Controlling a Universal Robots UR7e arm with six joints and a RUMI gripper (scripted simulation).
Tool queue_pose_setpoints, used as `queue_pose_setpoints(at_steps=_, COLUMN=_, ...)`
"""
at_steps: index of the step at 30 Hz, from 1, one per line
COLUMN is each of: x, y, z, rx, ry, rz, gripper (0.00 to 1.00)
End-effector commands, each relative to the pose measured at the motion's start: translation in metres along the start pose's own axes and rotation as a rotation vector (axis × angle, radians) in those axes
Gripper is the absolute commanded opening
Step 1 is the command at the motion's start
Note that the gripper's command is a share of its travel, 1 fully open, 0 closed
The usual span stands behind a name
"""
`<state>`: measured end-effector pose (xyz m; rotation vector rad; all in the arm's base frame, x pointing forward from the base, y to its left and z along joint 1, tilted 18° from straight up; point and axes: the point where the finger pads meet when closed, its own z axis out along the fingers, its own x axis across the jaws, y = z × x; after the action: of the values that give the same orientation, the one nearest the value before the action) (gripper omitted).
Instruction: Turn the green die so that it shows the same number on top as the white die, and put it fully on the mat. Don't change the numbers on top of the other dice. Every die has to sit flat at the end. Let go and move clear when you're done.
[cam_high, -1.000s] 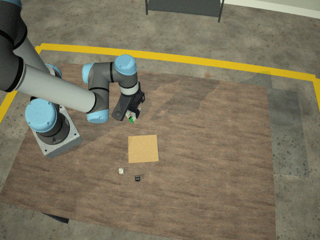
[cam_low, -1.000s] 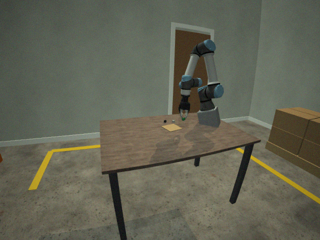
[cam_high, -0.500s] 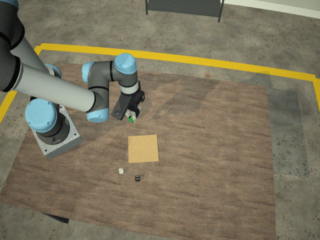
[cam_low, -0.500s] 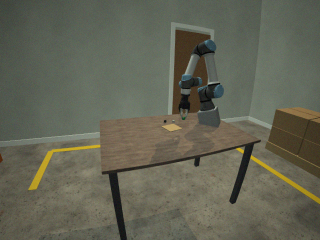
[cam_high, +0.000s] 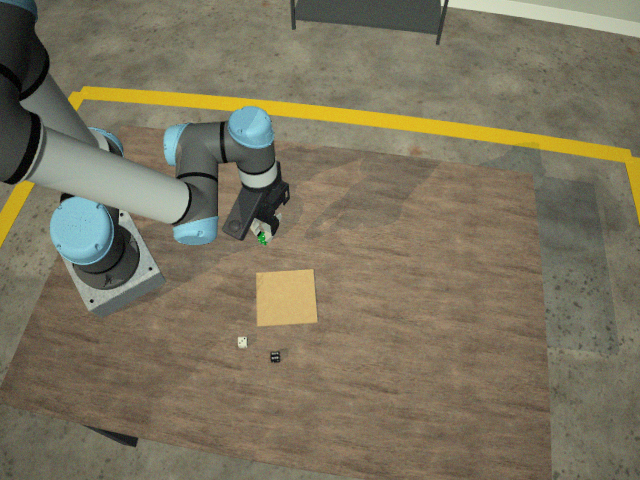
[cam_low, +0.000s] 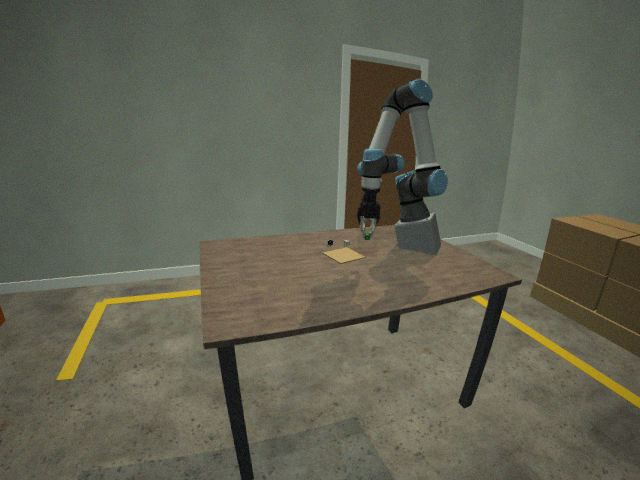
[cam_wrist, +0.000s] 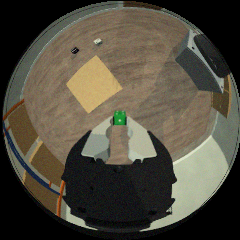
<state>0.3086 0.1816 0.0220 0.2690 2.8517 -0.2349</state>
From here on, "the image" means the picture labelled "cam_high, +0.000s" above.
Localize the tan mat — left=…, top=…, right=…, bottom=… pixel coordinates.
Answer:
left=256, top=269, right=318, bottom=327

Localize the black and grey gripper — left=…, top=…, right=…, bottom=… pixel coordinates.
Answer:
left=241, top=161, right=290, bottom=243

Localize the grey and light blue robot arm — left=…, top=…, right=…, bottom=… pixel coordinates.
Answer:
left=0, top=0, right=277, bottom=290

